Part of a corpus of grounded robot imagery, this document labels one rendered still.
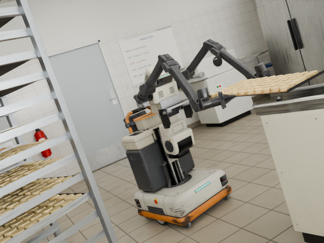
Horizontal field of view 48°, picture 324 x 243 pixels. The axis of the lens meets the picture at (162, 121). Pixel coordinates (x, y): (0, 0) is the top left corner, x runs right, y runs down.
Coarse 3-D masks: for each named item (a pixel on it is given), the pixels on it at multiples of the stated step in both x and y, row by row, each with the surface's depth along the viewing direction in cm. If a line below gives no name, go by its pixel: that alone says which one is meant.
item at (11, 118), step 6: (6, 96) 178; (0, 102) 178; (6, 102) 178; (12, 114) 179; (12, 120) 178; (12, 126) 178; (18, 138) 179; (30, 156) 183; (54, 222) 187; (54, 234) 188
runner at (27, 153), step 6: (54, 138) 147; (60, 138) 149; (66, 138) 151; (42, 144) 143; (48, 144) 144; (54, 144) 147; (24, 150) 137; (30, 150) 139; (36, 150) 140; (42, 150) 142; (12, 156) 133; (18, 156) 135; (24, 156) 136; (0, 162) 130; (6, 162) 131; (12, 162) 133; (0, 168) 129
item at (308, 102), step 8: (312, 96) 183; (320, 96) 179; (256, 104) 214; (264, 104) 206; (272, 104) 202; (280, 104) 198; (288, 104) 194; (296, 104) 191; (304, 104) 187; (312, 104) 183; (320, 104) 180; (256, 112) 213; (264, 112) 208; (272, 112) 204
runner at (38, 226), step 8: (88, 192) 155; (80, 200) 151; (64, 208) 145; (72, 208) 148; (48, 216) 140; (56, 216) 142; (40, 224) 137; (48, 224) 139; (24, 232) 132; (32, 232) 134; (8, 240) 128; (16, 240) 130
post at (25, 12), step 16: (16, 0) 143; (32, 16) 145; (32, 32) 144; (48, 64) 147; (48, 80) 147; (64, 112) 149; (80, 144) 152; (80, 160) 151; (96, 192) 154; (96, 208) 156; (112, 240) 157
